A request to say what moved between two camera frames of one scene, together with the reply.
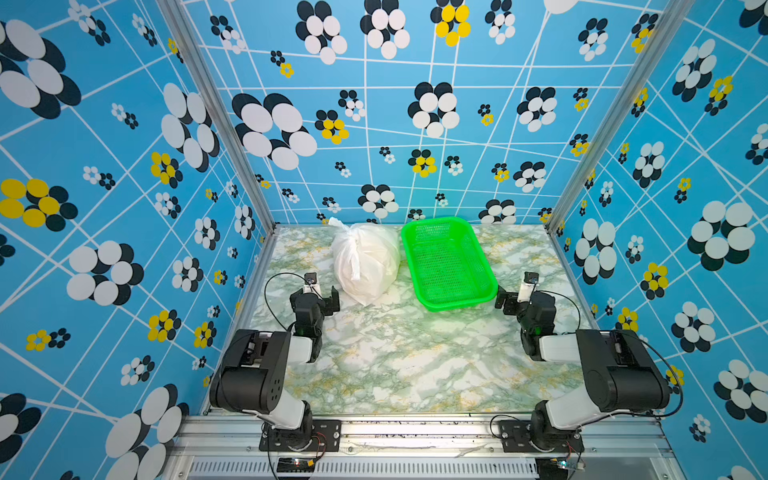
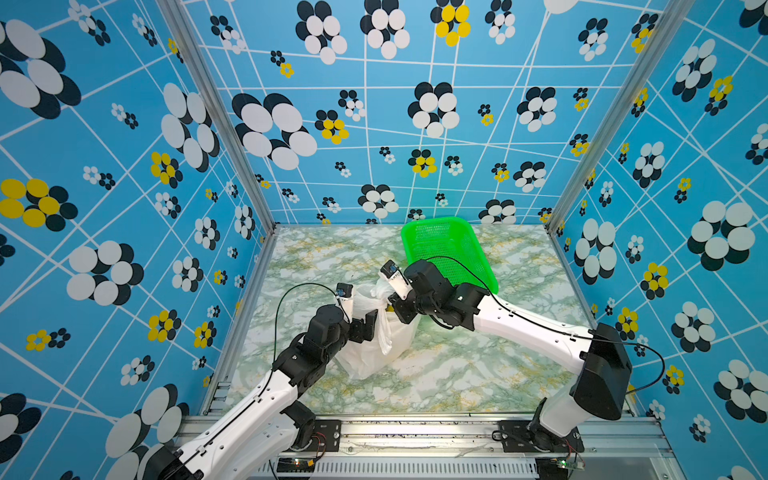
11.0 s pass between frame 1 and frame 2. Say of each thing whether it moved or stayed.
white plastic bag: moved
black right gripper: moved
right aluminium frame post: stayed
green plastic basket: stayed
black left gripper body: moved
